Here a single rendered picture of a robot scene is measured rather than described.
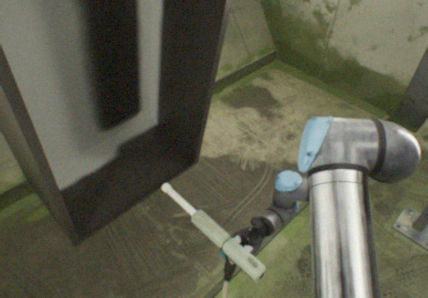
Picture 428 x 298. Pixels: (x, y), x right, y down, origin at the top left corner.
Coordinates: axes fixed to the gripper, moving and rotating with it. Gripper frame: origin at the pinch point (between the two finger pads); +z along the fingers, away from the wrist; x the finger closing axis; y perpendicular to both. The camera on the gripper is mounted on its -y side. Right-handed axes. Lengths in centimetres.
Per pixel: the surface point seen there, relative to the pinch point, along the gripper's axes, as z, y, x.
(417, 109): -187, 11, -10
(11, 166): 30, 36, 123
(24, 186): 29, 47, 117
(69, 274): 35, 54, 59
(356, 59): -186, -3, 43
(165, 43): -21, -45, 61
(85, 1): 6, -63, 67
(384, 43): -184, -22, 29
